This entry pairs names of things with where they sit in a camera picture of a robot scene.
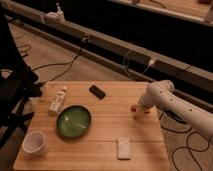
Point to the green ceramic bowl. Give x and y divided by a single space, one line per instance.
73 121

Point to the long metal rail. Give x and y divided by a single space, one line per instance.
148 44

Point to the white paper cup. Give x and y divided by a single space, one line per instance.
35 143

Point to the white device on rail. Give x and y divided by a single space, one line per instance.
58 15

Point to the black chair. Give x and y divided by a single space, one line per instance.
17 87

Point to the grey white sponge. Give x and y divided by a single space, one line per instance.
123 148

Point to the white tube bottle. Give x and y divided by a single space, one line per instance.
57 102

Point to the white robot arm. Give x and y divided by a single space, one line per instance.
160 93

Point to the black rectangular block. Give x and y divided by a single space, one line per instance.
97 92

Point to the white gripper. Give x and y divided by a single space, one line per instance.
141 109

